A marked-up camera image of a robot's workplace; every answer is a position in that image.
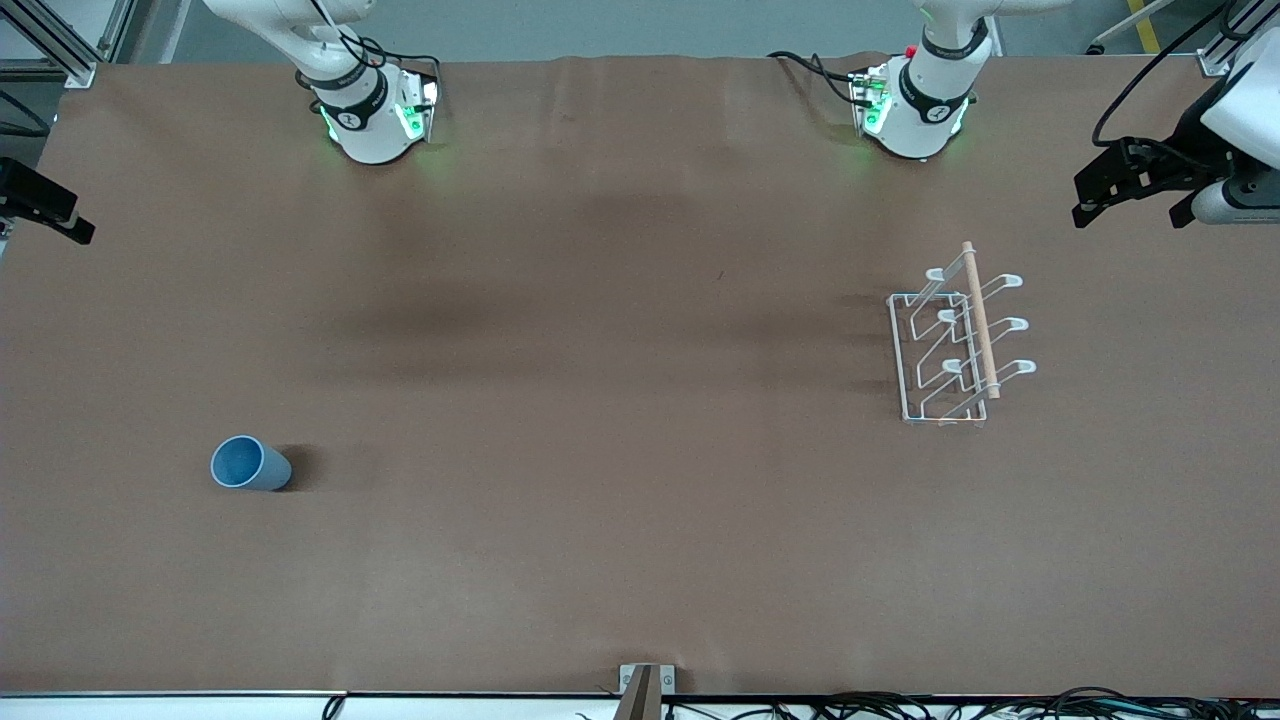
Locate blue plastic cup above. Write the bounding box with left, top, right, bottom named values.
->
left=210, top=435, right=293, bottom=492

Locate black arm base cable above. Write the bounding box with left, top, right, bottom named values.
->
left=305, top=0, right=442, bottom=89
left=767, top=50, right=869, bottom=107

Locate aluminium frame profile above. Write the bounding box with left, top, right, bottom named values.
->
left=1197, top=0, right=1280, bottom=79
left=0, top=0, right=131, bottom=89

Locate white wire cup holder rack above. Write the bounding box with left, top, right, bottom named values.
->
left=887, top=241, right=1038, bottom=428

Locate black right arm base cable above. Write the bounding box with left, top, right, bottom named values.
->
left=305, top=0, right=442, bottom=89

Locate brown table cover sheet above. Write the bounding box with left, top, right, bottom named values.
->
left=0, top=52, right=1280, bottom=698

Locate thin black floor cable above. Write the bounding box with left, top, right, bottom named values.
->
left=0, top=90, right=53, bottom=139

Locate metal bracket with brown post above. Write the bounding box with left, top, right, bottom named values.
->
left=614, top=664, right=676, bottom=720

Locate black cable bundle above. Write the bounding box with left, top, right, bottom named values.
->
left=660, top=687, right=1280, bottom=720

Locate black left arm base cable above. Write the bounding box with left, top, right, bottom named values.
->
left=767, top=50, right=869, bottom=107

